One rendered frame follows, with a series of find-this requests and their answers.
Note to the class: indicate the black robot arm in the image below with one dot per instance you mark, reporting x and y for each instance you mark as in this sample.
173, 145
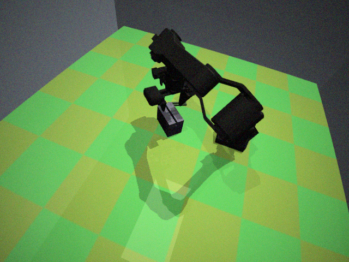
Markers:
236, 121

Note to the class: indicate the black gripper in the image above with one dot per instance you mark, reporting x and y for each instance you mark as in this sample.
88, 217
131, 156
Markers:
173, 85

